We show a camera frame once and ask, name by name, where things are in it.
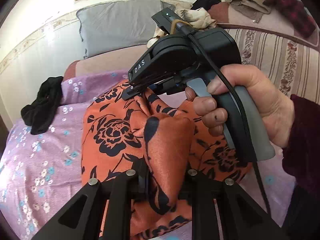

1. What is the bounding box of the orange black floral garment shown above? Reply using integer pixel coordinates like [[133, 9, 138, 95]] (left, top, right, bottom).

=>
[[81, 80, 252, 239]]

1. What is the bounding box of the dark maroon sleeve forearm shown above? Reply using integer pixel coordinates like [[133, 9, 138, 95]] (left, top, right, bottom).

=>
[[282, 95, 319, 239]]

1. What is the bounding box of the person's right hand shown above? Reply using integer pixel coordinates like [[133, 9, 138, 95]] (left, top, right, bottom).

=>
[[184, 63, 296, 149]]

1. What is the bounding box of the beige floral crumpled blanket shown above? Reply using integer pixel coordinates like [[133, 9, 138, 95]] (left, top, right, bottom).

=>
[[146, 6, 216, 48]]

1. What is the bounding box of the black cloth on headboard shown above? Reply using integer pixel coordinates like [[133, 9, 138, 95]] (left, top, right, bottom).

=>
[[191, 0, 221, 11]]

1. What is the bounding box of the purple floral bed sheet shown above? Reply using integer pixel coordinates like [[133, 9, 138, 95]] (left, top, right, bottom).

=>
[[1, 70, 295, 239]]

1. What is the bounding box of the grey pillow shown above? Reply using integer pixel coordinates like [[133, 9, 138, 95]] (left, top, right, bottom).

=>
[[76, 0, 175, 58]]

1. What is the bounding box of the brown cloth on headboard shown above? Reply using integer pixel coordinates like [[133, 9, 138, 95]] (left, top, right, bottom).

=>
[[225, 0, 272, 23]]

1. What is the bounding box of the black small garment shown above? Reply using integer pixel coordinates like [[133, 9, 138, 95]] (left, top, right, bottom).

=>
[[21, 76, 63, 135]]

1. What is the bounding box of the striped floral pillow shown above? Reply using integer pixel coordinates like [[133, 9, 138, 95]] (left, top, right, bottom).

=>
[[227, 29, 319, 103]]

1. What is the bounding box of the dark red plaid cloth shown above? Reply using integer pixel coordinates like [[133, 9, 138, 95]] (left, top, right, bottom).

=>
[[263, 0, 316, 38]]

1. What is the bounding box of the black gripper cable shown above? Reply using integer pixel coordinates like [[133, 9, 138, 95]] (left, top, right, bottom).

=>
[[172, 17, 272, 215]]

